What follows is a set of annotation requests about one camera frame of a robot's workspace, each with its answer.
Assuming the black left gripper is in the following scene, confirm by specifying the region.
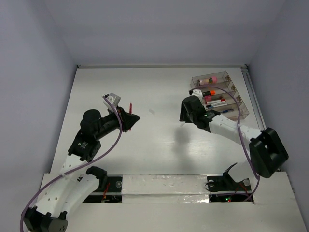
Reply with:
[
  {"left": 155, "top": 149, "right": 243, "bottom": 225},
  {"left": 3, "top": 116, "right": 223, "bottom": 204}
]
[{"left": 95, "top": 105, "right": 139, "bottom": 139}]

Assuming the red gel pen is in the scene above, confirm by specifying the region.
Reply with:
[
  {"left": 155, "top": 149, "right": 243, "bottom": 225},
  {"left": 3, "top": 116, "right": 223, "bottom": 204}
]
[{"left": 129, "top": 102, "right": 133, "bottom": 115}]

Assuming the white pen blue cap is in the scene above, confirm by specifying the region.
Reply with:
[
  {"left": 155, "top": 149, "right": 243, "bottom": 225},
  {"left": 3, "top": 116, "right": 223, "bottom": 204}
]
[{"left": 207, "top": 103, "right": 228, "bottom": 109}]

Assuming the pink black highlighter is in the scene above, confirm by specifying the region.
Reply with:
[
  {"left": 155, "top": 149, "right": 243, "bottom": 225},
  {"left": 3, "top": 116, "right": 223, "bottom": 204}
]
[{"left": 204, "top": 96, "right": 216, "bottom": 102}]

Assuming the orange black highlighter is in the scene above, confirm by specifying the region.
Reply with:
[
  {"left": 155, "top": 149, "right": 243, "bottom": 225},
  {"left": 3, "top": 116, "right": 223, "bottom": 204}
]
[{"left": 202, "top": 90, "right": 216, "bottom": 97}]

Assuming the dark blue ballpoint pen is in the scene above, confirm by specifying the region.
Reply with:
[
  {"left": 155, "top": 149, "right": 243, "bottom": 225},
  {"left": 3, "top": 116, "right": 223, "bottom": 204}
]
[{"left": 220, "top": 109, "right": 234, "bottom": 114}]

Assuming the white pen red cap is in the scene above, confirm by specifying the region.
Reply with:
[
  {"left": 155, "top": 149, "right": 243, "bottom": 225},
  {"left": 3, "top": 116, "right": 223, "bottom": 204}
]
[{"left": 206, "top": 99, "right": 226, "bottom": 107}]

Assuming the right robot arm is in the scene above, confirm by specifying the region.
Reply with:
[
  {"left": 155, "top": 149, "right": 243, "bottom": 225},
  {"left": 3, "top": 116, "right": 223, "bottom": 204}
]
[{"left": 180, "top": 95, "right": 289, "bottom": 189}]

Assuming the clear plastic organizer tray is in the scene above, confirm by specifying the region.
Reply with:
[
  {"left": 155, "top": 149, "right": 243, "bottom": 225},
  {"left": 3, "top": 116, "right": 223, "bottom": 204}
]
[{"left": 190, "top": 71, "right": 249, "bottom": 121}]

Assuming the white foam front board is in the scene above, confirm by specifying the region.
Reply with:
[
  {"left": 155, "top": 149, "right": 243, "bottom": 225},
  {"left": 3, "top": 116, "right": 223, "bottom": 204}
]
[{"left": 24, "top": 172, "right": 305, "bottom": 232}]

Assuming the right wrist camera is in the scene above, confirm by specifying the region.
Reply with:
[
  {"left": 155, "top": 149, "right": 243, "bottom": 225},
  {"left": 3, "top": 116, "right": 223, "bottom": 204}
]
[{"left": 189, "top": 89, "right": 203, "bottom": 100}]

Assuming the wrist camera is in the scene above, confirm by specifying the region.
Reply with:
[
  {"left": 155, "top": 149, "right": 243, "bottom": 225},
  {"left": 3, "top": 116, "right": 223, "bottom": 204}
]
[
  {"left": 189, "top": 89, "right": 203, "bottom": 100},
  {"left": 102, "top": 93, "right": 121, "bottom": 111}
]

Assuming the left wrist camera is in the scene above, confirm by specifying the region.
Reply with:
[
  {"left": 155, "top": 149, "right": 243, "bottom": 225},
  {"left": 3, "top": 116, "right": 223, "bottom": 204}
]
[{"left": 102, "top": 93, "right": 121, "bottom": 111}]

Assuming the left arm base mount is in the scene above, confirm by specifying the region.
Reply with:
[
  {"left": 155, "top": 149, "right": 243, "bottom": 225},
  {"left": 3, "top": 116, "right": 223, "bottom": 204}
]
[{"left": 83, "top": 175, "right": 123, "bottom": 203}]

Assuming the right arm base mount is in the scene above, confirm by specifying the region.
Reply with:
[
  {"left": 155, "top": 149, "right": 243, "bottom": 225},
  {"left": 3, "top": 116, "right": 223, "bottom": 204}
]
[{"left": 204, "top": 163, "right": 254, "bottom": 203}]

